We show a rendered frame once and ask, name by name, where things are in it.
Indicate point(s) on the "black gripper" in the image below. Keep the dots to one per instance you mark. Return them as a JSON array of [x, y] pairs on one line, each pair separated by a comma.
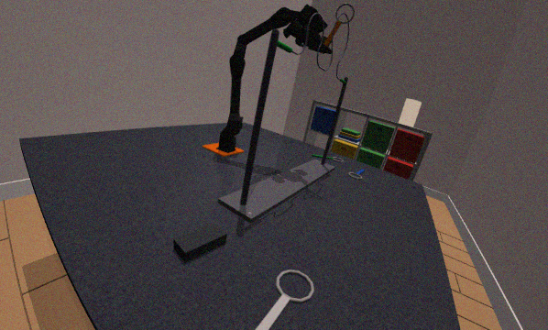
[[313, 42]]

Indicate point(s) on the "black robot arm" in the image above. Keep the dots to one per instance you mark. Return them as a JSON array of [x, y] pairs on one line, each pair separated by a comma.
[[280, 19]]

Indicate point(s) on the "orange handle with grey loop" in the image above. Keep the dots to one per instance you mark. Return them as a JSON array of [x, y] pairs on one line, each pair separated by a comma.
[[338, 23]]

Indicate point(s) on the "white hoop with straight handle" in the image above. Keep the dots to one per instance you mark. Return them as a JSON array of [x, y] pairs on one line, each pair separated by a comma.
[[284, 299]]

